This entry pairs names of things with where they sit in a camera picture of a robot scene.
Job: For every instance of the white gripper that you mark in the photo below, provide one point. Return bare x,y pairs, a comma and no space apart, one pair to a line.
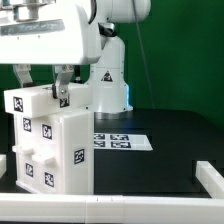
49,32

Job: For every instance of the white cabinet top block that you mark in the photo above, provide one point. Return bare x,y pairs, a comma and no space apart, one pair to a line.
38,101

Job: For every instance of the white small door panel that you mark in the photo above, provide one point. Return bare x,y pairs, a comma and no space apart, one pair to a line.
24,129

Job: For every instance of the white cabinet door panel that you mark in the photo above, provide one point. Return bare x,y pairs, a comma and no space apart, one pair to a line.
48,156

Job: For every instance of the white cabinet body box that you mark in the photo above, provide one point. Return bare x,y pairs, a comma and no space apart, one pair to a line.
77,131

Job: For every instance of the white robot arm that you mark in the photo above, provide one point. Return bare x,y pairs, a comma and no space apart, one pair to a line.
105,76

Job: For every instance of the white flat marker plate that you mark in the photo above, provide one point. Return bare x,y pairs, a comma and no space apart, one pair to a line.
111,141

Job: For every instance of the white block at left edge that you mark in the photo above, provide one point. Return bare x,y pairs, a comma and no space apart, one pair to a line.
3,166

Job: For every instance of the white front rail bar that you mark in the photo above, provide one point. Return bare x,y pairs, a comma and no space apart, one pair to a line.
121,209

